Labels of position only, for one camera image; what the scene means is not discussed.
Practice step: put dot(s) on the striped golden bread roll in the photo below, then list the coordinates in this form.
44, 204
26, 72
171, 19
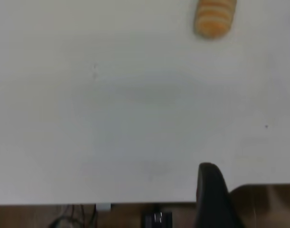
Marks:
215, 19

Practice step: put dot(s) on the black electronic box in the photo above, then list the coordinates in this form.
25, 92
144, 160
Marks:
157, 219

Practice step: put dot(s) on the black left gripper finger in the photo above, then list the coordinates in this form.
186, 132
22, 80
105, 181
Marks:
212, 202

